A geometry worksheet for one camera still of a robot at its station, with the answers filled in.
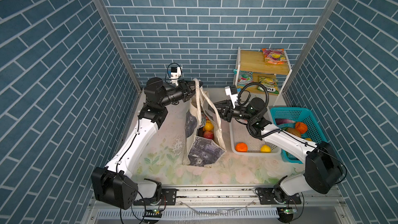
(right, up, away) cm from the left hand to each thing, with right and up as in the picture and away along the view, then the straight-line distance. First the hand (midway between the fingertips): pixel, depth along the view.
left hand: (203, 85), depth 62 cm
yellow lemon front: (+34, -33, +22) cm, 52 cm away
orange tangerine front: (+21, -32, +22) cm, 44 cm away
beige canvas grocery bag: (-2, -30, +9) cm, 31 cm away
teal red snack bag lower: (+27, +10, +40) cm, 49 cm away
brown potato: (+55, -24, +31) cm, 67 cm away
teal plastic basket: (+64, -15, +37) cm, 75 cm away
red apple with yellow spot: (+3, -24, +22) cm, 33 cm away
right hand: (+2, -9, +3) cm, 10 cm away
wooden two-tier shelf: (+30, +18, +31) cm, 47 cm away
